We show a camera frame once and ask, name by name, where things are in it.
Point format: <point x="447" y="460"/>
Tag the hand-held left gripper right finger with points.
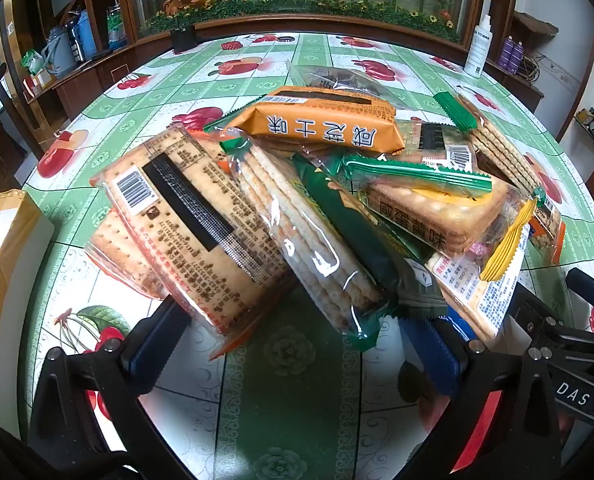
<point x="432" y="355"/>

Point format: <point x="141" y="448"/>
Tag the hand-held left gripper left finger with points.
<point x="152" y="345"/>

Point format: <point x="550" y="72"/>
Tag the white spray bottle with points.
<point x="478" y="50"/>

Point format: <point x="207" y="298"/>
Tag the dark green snack packet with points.
<point x="372" y="250"/>

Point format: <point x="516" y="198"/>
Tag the clear bottle pack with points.
<point x="114" y="30"/>

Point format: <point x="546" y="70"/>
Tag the grey kettle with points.
<point x="59" y="50"/>

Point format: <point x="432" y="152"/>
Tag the white box with yellow liner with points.
<point x="7" y="260"/>

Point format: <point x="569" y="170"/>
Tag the small black pot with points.
<point x="183" y="37"/>

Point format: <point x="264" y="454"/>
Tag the green bag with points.
<point x="32" y="60"/>

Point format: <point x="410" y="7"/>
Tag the blue thermos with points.
<point x="84" y="35"/>

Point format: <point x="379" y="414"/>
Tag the green fruit print tablecloth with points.
<point x="287" y="375"/>

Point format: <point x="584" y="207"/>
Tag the large cracker packet orange ends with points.
<point x="187" y="220"/>

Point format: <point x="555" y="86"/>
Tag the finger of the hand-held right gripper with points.
<point x="592" y="290"/>
<point x="537" y="320"/>

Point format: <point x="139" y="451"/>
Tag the square cracker packet yellow ends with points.
<point x="427" y="215"/>

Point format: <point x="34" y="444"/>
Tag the purple bottle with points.
<point x="506" y="55"/>
<point x="518" y="57"/>

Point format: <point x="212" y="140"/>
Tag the clear packet of dark biscuits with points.
<point x="327" y="77"/>

